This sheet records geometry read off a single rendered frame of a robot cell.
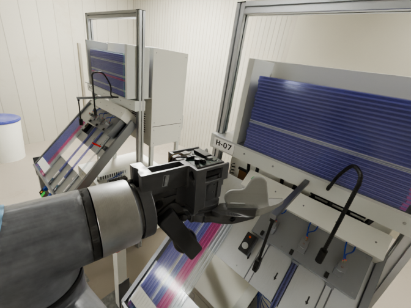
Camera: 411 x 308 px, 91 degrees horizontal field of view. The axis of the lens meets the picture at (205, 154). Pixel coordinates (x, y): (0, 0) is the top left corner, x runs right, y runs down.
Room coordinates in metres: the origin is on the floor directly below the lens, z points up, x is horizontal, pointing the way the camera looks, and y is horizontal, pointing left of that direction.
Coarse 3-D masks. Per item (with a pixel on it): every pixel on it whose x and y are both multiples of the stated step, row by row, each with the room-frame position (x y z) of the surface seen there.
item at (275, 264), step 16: (224, 192) 0.80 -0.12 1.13; (240, 224) 0.67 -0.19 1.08; (224, 240) 0.63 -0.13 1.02; (240, 240) 0.62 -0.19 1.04; (224, 256) 0.58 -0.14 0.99; (240, 256) 0.57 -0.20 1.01; (256, 256) 0.56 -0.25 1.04; (272, 256) 0.55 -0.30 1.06; (240, 272) 0.53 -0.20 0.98; (256, 272) 0.52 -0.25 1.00; (272, 272) 0.51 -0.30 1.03; (304, 272) 0.50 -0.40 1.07; (368, 272) 0.47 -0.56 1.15; (256, 288) 0.48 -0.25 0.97; (272, 288) 0.47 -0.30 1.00; (288, 288) 0.47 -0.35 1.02; (304, 288) 0.46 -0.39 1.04; (320, 288) 0.45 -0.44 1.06; (288, 304) 0.43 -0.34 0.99; (304, 304) 0.42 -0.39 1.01; (320, 304) 0.42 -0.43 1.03; (336, 304) 0.41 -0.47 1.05; (352, 304) 0.41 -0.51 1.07
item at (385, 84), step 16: (288, 64) 0.92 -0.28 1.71; (304, 80) 0.87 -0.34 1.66; (320, 80) 0.83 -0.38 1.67; (336, 80) 0.80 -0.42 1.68; (352, 80) 0.77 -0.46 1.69; (368, 80) 0.74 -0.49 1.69; (384, 80) 0.72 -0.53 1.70; (400, 80) 0.70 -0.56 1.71; (400, 96) 0.68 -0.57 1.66; (240, 160) 0.99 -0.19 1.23; (272, 176) 0.87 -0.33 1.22; (304, 192) 0.78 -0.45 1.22; (336, 208) 0.69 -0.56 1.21
